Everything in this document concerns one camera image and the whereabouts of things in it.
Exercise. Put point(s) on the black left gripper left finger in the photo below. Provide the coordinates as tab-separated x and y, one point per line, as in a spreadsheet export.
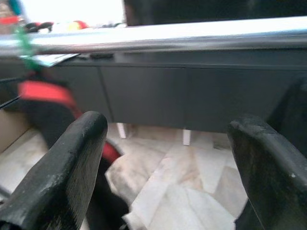
60	172

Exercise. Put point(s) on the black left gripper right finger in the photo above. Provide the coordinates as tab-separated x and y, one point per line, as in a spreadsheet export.
271	172

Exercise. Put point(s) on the green plastic hanger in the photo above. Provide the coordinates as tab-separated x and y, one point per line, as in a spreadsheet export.
25	45

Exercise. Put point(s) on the white paper stack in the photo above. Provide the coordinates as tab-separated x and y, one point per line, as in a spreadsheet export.
48	59

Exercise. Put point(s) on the black TV cabinet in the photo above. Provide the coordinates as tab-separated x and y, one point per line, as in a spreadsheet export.
156	95

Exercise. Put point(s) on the orange ball toy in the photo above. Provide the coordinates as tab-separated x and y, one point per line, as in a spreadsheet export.
78	24

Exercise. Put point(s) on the silver metal clothes rack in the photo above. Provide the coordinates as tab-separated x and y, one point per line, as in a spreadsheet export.
168	36

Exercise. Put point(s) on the black television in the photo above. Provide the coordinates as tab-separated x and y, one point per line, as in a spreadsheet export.
216	9

